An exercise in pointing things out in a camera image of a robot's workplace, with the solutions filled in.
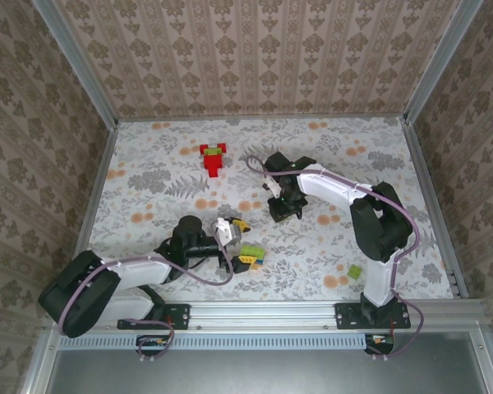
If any red lego brick stack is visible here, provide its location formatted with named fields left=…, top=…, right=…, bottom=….
left=200, top=142, right=228, bottom=179

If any floral patterned table cover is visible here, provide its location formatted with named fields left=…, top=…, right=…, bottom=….
left=71, top=117, right=457, bottom=303

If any grey metal plate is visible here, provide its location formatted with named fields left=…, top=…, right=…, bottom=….
left=44, top=332, right=490, bottom=394

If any black wiring board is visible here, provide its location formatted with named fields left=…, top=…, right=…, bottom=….
left=135, top=334, right=173, bottom=358
left=363, top=332, right=398, bottom=356

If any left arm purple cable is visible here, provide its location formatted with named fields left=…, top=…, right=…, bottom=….
left=57, top=227, right=236, bottom=364

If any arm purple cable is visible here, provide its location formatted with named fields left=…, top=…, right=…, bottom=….
left=57, top=227, right=236, bottom=364
left=245, top=154, right=425, bottom=362

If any grey slotted cable duct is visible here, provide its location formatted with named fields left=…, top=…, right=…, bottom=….
left=59, top=332, right=369, bottom=350

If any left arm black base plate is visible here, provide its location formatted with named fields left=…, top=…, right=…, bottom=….
left=117, top=302, right=190, bottom=331

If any aluminium back frame rail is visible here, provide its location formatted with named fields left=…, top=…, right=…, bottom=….
left=117, top=116, right=406, bottom=123

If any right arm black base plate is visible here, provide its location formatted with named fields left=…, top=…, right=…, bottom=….
left=334, top=302, right=412, bottom=331

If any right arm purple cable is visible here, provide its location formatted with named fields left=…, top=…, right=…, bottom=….
left=245, top=154, right=425, bottom=362

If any aluminium corner post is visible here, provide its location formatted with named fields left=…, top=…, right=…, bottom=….
left=30, top=0, right=120, bottom=128
left=402, top=0, right=488, bottom=126

